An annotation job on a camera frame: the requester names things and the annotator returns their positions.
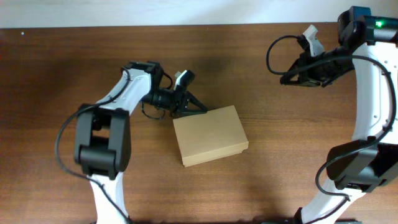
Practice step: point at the brown cardboard box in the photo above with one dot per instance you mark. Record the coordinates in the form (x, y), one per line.
(210, 136)

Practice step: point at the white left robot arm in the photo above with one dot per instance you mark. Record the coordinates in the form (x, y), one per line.
(103, 135)

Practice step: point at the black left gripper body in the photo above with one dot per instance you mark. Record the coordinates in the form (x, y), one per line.
(182, 103)

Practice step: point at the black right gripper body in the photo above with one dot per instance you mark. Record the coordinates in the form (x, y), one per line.
(305, 73)

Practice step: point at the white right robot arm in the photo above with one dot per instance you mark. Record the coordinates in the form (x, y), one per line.
(367, 46)

